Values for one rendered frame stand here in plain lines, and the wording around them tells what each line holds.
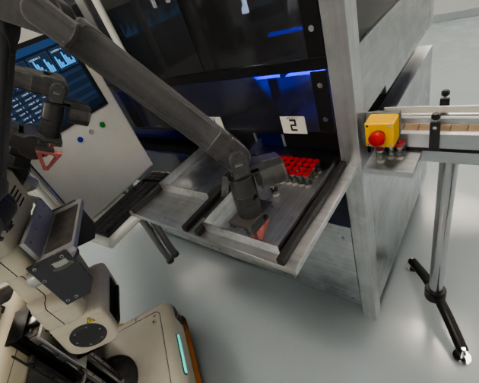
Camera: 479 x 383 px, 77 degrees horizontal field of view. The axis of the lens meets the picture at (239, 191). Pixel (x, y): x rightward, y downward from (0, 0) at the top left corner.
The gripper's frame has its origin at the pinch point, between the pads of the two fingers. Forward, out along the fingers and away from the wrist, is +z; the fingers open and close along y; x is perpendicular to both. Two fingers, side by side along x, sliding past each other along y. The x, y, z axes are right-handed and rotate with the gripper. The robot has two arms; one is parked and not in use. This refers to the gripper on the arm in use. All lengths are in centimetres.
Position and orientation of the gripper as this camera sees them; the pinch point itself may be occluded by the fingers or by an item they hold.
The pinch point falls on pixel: (258, 239)
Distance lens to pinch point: 77.1
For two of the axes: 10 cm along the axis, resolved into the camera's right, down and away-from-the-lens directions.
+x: -7.8, -1.5, 6.1
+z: 2.5, 8.2, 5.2
